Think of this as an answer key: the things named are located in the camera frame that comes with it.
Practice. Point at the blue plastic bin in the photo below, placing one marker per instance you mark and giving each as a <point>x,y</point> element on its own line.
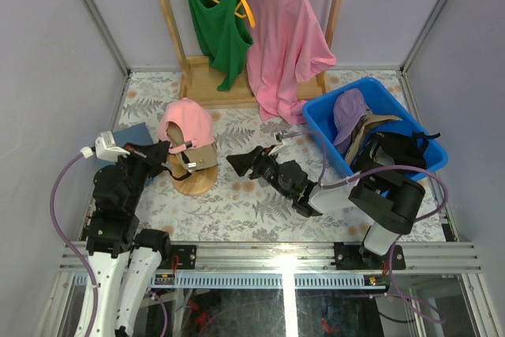
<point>319,115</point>

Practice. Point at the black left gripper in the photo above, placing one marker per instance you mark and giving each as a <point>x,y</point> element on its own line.
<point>146,156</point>

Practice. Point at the black sport cap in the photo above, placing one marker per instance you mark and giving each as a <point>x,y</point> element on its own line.
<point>388,148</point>

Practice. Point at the pink t-shirt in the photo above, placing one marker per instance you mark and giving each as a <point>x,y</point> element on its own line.
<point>288,48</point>

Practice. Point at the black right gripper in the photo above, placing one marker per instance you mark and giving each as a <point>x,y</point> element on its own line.
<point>243,163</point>

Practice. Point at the folded blue cloth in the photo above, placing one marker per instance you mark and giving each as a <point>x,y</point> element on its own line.
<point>136,134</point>

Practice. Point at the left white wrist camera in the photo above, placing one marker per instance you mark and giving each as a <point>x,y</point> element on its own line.
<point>105,148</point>

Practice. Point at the beige sport cap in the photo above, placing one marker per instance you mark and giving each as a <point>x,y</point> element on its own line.
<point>364,127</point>

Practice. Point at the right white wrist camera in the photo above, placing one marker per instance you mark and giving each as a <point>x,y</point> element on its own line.
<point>281,143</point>

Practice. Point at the aluminium mounting rail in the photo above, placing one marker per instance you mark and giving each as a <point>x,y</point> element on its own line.
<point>234,265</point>

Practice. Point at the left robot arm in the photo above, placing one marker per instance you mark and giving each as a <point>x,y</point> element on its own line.
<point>110,242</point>

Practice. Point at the green tank top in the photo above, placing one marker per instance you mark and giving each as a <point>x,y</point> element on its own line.
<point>222,36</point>

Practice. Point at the pink cap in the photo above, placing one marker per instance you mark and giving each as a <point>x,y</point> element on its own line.
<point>192,120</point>

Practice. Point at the wooden hat stand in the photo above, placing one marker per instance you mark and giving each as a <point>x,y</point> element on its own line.
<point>197,184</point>

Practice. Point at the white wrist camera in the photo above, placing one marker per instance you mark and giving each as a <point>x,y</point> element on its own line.
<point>105,148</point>
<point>281,143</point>

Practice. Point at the beige corduroy cap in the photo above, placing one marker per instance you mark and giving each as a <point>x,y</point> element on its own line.
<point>191,159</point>

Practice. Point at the wooden clothes rack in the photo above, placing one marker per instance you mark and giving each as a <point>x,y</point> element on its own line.
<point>199,82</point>

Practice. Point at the purple cap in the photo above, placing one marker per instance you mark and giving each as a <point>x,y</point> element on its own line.
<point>348,110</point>

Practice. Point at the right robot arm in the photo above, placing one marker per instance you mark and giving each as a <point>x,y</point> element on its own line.
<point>389,198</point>

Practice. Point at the black MLB cap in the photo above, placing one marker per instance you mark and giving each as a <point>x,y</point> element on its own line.
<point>179,172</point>

